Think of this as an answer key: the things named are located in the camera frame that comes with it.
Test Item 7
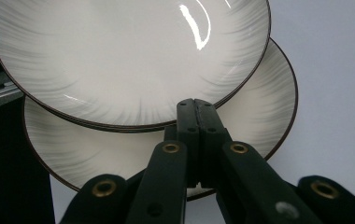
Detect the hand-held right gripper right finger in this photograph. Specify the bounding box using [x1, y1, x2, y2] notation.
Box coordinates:
[197, 99, 323, 224]

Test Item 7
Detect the white plate with dark rim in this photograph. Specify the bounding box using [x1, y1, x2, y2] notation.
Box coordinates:
[0, 0, 272, 134]
[22, 37, 299, 203]

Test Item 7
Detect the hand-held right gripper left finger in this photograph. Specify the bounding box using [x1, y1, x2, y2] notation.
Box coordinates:
[125, 98, 201, 224]

